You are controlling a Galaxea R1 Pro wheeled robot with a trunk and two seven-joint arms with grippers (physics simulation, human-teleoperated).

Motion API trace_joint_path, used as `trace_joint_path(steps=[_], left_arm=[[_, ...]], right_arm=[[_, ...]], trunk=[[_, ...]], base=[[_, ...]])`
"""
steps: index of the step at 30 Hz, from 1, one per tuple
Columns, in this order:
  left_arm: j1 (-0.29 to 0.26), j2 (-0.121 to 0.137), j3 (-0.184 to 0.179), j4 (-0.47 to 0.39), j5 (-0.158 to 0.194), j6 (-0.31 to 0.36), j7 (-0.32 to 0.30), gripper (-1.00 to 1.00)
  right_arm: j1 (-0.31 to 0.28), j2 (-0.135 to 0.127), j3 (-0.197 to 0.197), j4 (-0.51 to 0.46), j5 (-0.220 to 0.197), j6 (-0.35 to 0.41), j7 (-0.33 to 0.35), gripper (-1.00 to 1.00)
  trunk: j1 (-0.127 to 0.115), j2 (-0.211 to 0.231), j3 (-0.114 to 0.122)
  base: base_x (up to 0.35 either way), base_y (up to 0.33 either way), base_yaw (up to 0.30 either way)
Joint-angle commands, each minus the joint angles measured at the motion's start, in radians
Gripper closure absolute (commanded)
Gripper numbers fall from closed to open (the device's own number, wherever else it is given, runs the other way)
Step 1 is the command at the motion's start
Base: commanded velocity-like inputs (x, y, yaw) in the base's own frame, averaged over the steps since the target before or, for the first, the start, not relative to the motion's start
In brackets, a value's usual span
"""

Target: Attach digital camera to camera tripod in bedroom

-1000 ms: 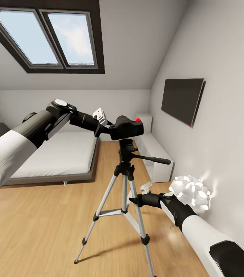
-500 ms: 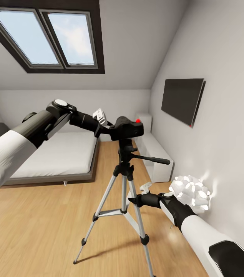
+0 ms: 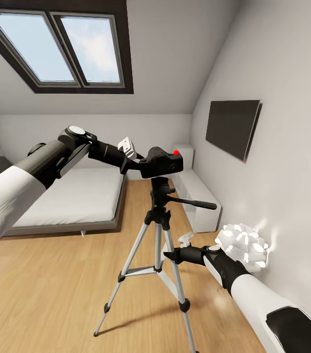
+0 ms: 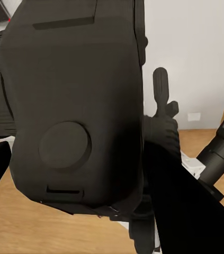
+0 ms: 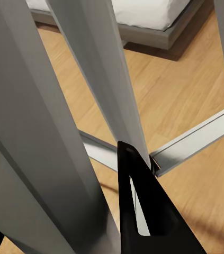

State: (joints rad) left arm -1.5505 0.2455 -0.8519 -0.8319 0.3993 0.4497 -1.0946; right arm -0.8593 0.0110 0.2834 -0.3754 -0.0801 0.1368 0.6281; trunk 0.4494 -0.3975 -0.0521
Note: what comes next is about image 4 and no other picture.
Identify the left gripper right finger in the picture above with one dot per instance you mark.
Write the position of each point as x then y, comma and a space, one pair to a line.
189, 219

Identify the camera tripod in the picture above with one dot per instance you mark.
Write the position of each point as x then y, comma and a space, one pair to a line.
162, 130

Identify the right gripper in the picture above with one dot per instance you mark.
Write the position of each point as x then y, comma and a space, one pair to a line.
214, 169

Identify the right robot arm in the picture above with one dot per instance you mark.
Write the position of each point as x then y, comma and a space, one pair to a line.
208, 166

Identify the wall socket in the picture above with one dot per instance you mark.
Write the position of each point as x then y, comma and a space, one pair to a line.
193, 116

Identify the digital camera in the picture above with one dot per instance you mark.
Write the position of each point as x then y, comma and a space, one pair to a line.
71, 93

